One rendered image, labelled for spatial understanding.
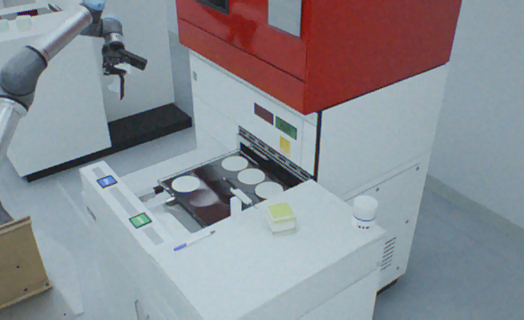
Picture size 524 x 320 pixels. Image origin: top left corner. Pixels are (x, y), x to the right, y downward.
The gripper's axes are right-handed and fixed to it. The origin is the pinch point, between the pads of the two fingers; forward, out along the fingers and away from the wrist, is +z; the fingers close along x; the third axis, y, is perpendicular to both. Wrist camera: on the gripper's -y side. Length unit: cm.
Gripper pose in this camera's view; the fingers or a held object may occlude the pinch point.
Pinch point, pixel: (127, 88)
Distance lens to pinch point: 202.2
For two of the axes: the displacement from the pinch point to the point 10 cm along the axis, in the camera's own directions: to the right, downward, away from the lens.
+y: -8.8, -0.1, -4.8
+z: 2.4, 8.5, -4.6
